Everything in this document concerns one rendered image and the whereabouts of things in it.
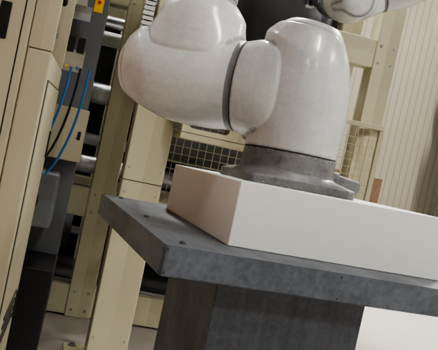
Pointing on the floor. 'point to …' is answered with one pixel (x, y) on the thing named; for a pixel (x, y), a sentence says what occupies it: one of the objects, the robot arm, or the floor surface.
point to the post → (96, 332)
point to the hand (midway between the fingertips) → (311, 2)
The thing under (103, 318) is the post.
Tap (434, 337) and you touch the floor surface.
